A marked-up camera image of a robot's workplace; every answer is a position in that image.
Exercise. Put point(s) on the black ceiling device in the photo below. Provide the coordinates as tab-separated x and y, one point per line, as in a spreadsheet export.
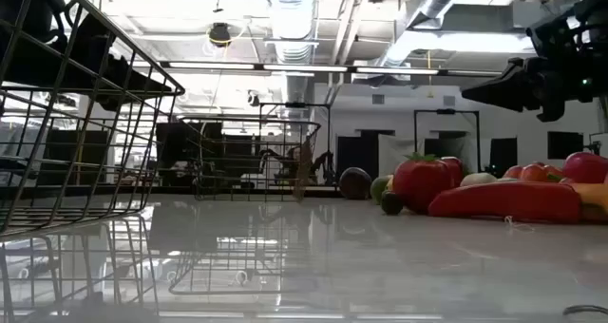
219	34

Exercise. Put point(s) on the small dark purple eggplant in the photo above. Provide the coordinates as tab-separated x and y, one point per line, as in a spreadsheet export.
391	203

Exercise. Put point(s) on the orange plastic carrot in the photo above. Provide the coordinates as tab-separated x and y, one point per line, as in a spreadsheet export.
594	195

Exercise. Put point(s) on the green plastic lime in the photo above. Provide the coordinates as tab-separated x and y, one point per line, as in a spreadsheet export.
378	189

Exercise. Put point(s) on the overhead LED light bar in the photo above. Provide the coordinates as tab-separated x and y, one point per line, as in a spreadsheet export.
304	68

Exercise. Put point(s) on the white plastic garlic bulb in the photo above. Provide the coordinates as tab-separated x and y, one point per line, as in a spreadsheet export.
477	179

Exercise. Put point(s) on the red plastic bell pepper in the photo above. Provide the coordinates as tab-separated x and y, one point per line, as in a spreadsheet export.
586	167

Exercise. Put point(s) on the silver ventilation duct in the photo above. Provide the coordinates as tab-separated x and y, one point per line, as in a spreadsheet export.
290	24
427	9

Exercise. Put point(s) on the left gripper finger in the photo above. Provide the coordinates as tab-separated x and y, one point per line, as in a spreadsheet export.
128	83

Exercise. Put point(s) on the black wall panel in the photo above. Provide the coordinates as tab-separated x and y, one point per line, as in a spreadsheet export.
565	145

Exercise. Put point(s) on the orange-red ribbed plastic pumpkin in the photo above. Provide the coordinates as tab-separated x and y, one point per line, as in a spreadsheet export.
534	172

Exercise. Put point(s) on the small black hanging device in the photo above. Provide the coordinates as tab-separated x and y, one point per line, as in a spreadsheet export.
253	98

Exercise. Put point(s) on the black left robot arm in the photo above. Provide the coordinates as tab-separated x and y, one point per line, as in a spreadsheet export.
28	28

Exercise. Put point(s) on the long red chili pepper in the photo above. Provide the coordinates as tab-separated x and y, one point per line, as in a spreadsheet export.
508	202

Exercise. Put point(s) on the black table frame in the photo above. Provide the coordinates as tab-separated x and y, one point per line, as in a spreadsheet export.
328	192

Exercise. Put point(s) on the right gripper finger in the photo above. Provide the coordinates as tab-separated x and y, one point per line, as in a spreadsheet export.
510	88

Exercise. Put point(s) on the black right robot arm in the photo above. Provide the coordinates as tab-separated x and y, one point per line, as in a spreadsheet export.
591	19

